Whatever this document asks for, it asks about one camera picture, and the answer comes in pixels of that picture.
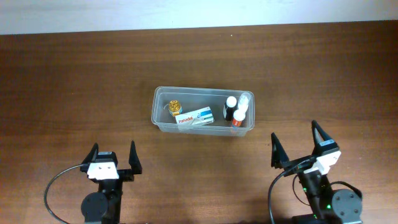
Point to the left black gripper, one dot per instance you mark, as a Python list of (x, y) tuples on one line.
[(128, 175)]

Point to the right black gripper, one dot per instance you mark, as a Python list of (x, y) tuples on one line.
[(280, 157)]

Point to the orange tube white cap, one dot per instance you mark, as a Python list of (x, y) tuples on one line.
[(238, 118)]

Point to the clear white dropper bottle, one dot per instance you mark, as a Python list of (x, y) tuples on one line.
[(243, 102)]

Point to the small gold lid jar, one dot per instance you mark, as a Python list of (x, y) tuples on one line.
[(175, 108)]

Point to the dark bottle white cap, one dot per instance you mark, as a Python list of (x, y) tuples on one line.
[(229, 108)]

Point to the white medicine box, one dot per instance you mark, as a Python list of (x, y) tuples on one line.
[(198, 117)]

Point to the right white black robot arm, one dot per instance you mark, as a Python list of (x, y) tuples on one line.
[(330, 202)]

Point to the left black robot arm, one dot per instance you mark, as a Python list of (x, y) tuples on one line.
[(104, 205)]

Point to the clear plastic container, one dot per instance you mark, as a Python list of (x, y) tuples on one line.
[(192, 99)]

